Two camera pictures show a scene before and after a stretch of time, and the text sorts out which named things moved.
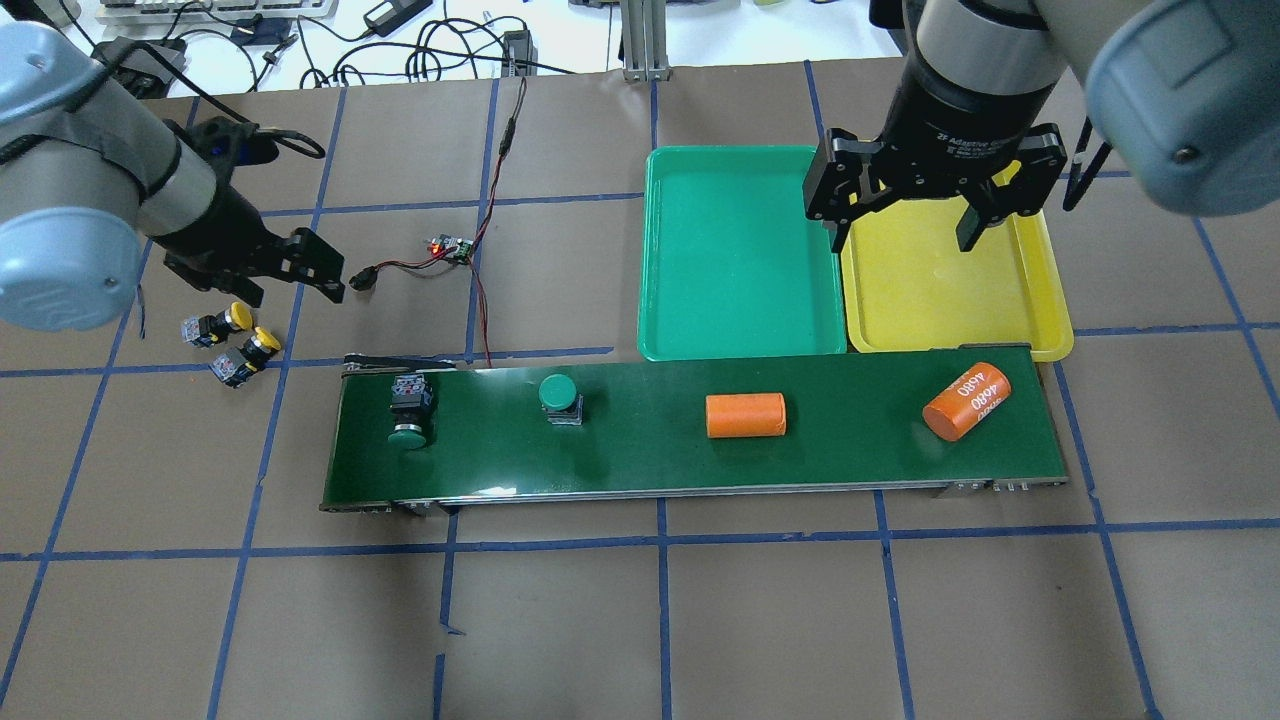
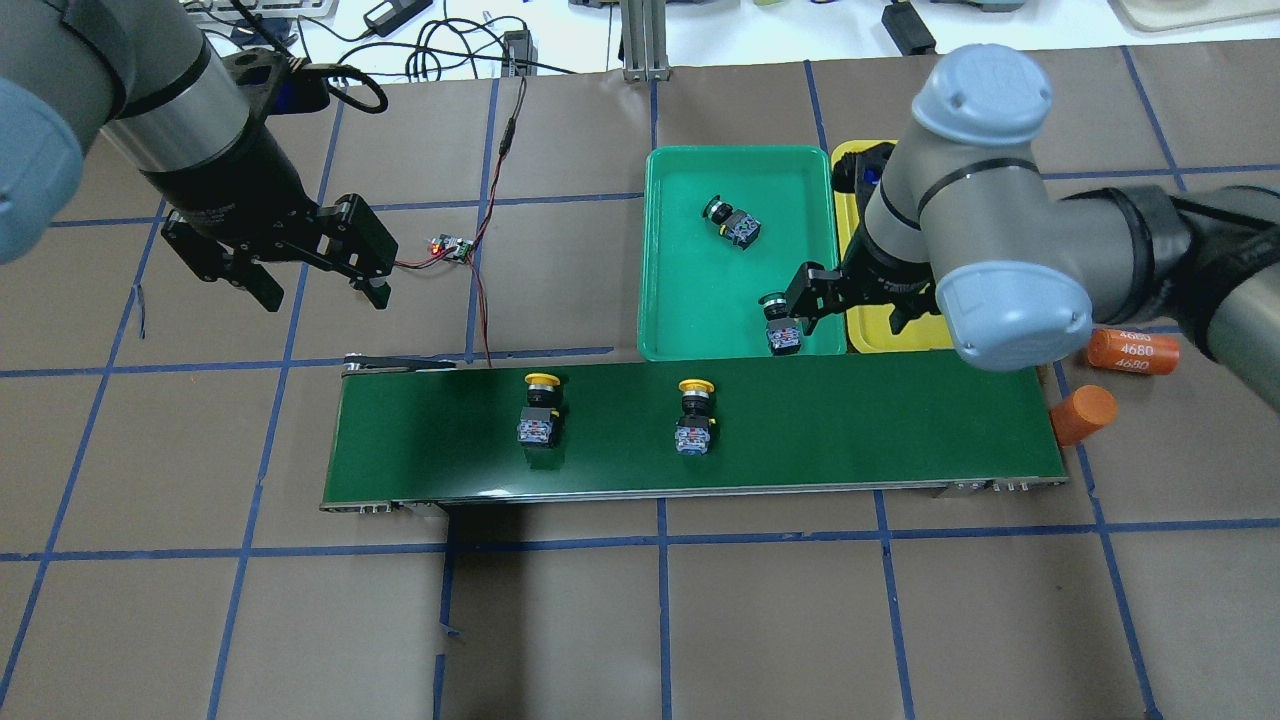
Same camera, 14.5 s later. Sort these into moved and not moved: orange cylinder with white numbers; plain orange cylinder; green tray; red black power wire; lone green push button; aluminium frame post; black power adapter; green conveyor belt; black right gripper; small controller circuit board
Moved: orange cylinder with white numbers; plain orange cylinder; lone green push button; black right gripper
Not moved: small controller circuit board; red black power wire; green conveyor belt; aluminium frame post; green tray; black power adapter
